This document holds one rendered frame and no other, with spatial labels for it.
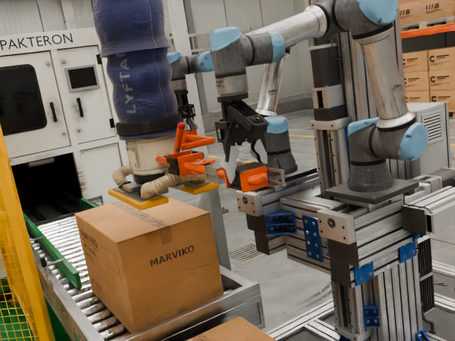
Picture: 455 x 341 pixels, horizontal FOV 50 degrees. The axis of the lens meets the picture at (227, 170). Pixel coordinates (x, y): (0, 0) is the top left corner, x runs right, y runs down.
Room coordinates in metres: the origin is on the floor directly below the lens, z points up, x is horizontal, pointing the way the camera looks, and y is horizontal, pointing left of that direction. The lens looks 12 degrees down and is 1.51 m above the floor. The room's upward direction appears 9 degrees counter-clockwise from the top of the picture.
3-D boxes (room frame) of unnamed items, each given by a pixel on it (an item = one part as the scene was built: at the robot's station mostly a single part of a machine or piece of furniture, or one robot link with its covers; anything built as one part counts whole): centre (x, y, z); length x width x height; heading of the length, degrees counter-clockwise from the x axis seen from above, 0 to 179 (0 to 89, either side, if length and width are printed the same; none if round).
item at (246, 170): (1.16, -0.04, 1.24); 0.08 x 0.07 x 0.05; 29
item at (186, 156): (1.46, 0.12, 1.24); 0.10 x 0.08 x 0.06; 119
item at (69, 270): (2.92, 1.24, 0.60); 1.60 x 0.10 x 0.09; 30
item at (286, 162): (2.02, -0.22, 1.09); 0.15 x 0.15 x 0.10
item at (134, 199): (1.64, 0.33, 1.14); 0.34 x 0.10 x 0.05; 29
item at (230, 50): (1.18, -0.05, 1.54); 0.09 x 0.08 x 0.11; 121
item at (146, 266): (2.04, 0.42, 0.75); 0.60 x 0.40 x 0.40; 30
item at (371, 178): (1.60, -0.48, 1.09); 0.15 x 0.15 x 0.10
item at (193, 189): (1.73, 0.16, 1.14); 0.34 x 0.10 x 0.05; 29
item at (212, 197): (2.47, 0.10, 0.50); 0.07 x 0.07 x 1.00; 30
